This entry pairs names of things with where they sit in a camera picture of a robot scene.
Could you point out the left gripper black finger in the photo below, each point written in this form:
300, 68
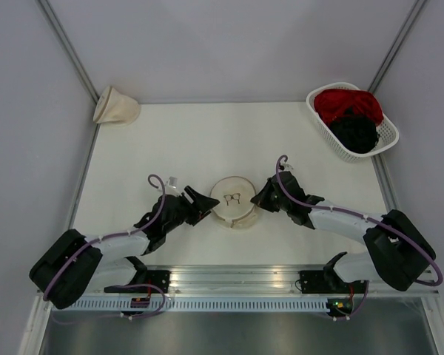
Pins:
201, 202
203, 214

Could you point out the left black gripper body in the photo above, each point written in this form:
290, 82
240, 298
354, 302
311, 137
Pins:
186, 211

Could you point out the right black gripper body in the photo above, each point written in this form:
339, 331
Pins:
280, 203

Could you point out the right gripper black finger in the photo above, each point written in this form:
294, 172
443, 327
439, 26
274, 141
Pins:
272, 182
263, 198

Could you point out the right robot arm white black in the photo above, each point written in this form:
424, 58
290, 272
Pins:
396, 252

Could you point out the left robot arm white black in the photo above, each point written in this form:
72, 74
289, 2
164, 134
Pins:
77, 264

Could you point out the red bra in basket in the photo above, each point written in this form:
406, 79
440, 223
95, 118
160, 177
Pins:
333, 104

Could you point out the black bra in basket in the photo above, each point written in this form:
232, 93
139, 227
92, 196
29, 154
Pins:
356, 131

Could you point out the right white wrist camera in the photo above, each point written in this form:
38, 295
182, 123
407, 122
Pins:
285, 167

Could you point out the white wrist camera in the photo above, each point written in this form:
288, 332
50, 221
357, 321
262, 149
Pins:
285, 167
171, 187

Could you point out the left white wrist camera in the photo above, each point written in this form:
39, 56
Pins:
171, 187

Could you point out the aluminium mounting rail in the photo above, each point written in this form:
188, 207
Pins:
240, 279

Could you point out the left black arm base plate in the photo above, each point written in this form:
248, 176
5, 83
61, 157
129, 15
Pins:
157, 281

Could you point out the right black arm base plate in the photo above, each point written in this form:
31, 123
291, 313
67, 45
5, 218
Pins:
318, 282

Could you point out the white slotted cable duct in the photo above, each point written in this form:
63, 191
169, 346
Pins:
203, 304

